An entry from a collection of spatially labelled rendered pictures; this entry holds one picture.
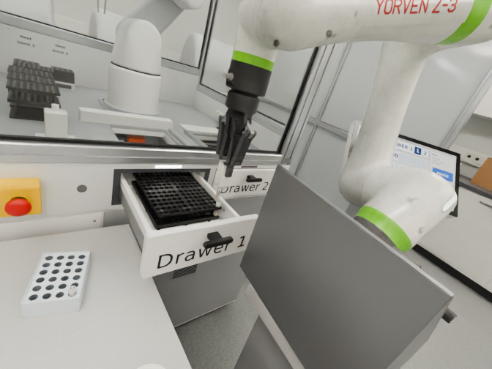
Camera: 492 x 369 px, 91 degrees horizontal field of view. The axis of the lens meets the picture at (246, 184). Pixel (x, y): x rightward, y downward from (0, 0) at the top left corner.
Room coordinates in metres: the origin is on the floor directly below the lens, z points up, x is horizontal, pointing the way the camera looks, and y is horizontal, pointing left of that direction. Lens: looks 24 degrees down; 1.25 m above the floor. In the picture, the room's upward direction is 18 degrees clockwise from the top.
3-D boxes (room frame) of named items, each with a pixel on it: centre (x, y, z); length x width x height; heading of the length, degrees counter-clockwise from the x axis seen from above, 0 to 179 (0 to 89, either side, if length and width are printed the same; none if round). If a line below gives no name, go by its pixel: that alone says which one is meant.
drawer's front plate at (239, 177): (0.87, 0.00, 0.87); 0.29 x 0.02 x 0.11; 134
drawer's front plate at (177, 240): (0.46, 0.04, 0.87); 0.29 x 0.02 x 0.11; 134
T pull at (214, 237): (0.44, 0.03, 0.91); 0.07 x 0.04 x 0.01; 134
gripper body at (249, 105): (0.58, 0.07, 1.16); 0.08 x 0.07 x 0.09; 44
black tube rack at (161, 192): (0.60, 0.18, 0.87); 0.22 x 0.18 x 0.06; 44
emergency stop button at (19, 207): (0.38, 0.43, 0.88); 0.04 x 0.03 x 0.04; 134
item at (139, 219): (0.61, 0.19, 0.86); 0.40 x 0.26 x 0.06; 44
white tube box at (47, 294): (0.32, 0.29, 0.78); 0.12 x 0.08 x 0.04; 29
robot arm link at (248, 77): (0.58, 0.07, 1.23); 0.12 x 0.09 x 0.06; 134
